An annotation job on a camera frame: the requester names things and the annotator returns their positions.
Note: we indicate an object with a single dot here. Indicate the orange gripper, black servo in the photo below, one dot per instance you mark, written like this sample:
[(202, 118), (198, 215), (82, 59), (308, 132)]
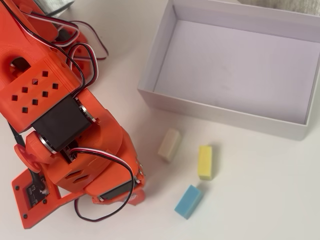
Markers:
[(113, 194)]

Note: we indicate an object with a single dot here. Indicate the white cardboard box bin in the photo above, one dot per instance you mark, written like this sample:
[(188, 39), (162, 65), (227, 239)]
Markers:
[(225, 62)]

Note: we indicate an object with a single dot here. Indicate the black table clamp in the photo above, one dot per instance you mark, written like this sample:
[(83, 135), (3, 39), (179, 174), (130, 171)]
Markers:
[(65, 35)]

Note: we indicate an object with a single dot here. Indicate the orange robot base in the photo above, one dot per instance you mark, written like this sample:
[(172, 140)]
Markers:
[(83, 66)]

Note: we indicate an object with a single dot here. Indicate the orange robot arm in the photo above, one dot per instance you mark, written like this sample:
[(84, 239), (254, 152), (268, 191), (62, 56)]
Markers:
[(25, 62)]

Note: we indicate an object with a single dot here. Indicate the yellow foam cuboid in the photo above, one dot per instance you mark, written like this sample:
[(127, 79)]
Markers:
[(204, 162)]

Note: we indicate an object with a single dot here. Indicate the wrist camera on orange mount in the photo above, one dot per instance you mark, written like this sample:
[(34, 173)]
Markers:
[(20, 200)]

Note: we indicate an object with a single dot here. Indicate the blue foam cuboid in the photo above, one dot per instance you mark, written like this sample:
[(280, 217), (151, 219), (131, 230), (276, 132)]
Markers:
[(187, 202)]

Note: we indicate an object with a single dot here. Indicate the cream foam cuboid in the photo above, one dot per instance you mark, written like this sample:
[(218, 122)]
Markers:
[(168, 145)]

